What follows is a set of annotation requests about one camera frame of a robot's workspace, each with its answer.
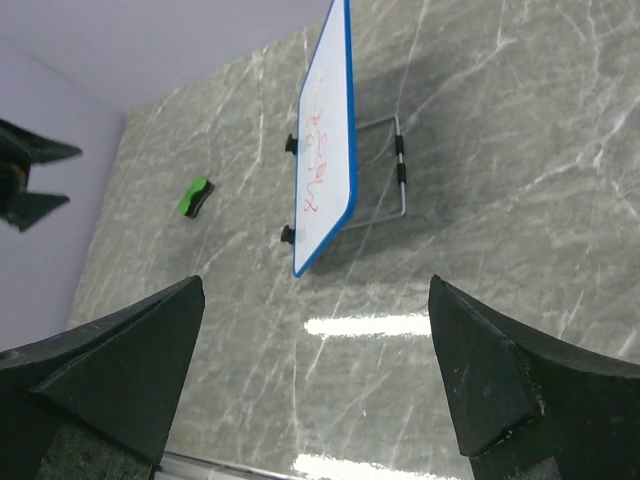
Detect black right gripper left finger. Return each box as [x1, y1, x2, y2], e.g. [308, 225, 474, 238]
[1, 276, 205, 479]

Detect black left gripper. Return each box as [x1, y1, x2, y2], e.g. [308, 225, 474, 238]
[1, 120, 83, 232]

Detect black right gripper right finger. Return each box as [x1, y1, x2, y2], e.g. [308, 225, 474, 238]
[428, 276, 639, 479]

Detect green black whiteboard eraser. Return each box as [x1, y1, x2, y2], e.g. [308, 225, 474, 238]
[177, 176, 215, 219]

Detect blue framed whiteboard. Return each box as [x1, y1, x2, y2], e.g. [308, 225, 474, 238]
[293, 1, 358, 278]

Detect grey wire easel stand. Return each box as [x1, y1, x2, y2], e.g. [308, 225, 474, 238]
[280, 114, 407, 245]

